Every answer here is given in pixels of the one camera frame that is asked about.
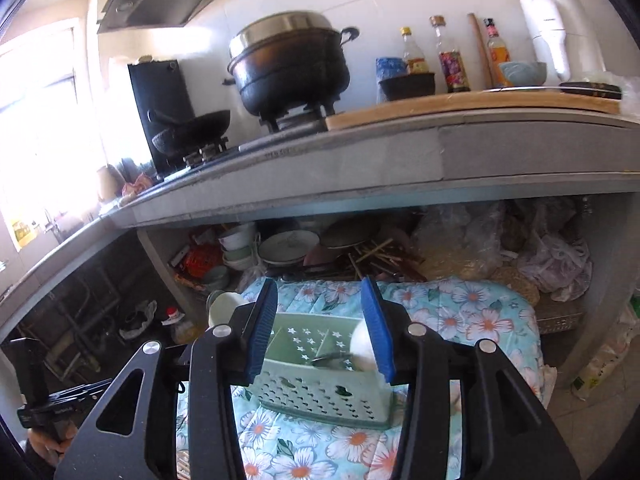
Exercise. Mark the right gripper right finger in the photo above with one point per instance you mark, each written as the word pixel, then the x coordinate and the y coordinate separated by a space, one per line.
pixel 506 431

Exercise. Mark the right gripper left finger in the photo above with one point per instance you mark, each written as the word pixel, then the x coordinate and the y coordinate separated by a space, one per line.
pixel 131 432

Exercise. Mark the white ladle spoon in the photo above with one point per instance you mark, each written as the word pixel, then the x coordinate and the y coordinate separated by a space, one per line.
pixel 360 348

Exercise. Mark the white rice paddle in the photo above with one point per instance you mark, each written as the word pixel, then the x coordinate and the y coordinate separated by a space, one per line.
pixel 221 306

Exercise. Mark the metal spoon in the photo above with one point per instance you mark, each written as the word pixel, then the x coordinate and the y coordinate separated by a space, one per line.
pixel 331 360

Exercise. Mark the concrete kitchen counter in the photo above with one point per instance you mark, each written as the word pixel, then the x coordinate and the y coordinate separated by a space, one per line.
pixel 446 158

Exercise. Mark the green plastic utensil holder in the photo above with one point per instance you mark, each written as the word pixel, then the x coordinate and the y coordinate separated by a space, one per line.
pixel 341 395

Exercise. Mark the cooking oil bottle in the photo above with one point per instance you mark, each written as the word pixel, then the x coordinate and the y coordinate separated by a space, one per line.
pixel 182 330

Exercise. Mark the floral quilted tablecloth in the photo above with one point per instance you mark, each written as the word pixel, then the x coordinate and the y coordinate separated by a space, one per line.
pixel 278 446

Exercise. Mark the white plastic bag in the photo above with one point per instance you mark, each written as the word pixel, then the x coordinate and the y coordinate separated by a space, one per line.
pixel 610 354

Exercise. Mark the stack of white bowls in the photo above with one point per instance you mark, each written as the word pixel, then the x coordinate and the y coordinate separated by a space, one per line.
pixel 238 245

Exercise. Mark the white plate under counter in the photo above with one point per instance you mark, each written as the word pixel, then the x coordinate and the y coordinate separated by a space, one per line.
pixel 288 247

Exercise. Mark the black wok pan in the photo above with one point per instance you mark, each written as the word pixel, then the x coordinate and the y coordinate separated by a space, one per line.
pixel 183 138

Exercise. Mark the black splash guard panel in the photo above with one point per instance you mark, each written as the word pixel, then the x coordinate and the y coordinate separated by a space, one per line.
pixel 159 86

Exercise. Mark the wooden cutting board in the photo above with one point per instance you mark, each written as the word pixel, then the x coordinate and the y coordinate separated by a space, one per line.
pixel 475 100

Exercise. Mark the dark sauce bottle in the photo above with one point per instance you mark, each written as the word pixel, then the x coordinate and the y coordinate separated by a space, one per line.
pixel 450 58

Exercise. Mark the light blue bowl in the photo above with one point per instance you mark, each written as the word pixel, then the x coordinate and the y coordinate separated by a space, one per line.
pixel 524 74

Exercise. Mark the black tray dish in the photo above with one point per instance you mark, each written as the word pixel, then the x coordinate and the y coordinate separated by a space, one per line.
pixel 408 86

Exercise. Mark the large black stock pot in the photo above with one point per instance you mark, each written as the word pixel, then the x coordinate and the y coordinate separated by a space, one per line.
pixel 289 60

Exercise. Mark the orange sauce bottle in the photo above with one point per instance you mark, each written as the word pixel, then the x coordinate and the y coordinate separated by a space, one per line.
pixel 498 52

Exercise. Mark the yellow cap sauce bottle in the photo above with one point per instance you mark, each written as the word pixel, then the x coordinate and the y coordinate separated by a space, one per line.
pixel 414 57

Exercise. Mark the wooden rolling pin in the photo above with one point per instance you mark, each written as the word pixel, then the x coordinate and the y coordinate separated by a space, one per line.
pixel 480 47

